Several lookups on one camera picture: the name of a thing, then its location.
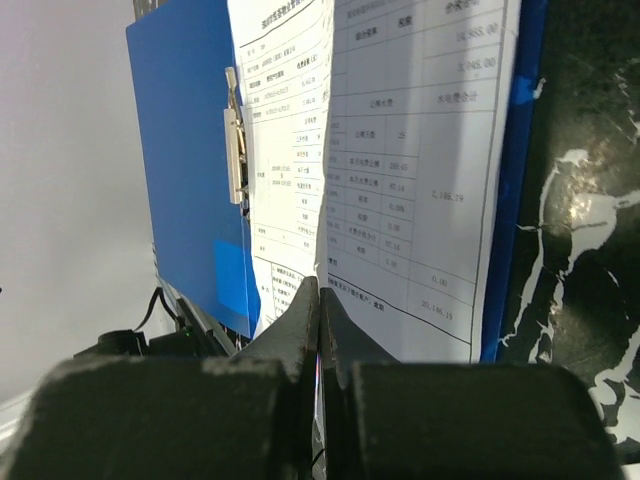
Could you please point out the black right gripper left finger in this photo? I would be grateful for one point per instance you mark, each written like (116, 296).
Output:
(248, 416)

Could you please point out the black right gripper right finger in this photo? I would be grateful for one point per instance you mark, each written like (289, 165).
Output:
(385, 419)

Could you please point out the white paper stack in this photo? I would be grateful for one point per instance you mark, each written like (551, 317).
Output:
(374, 132)

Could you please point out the blue file folder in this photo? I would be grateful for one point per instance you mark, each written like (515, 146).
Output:
(191, 123)

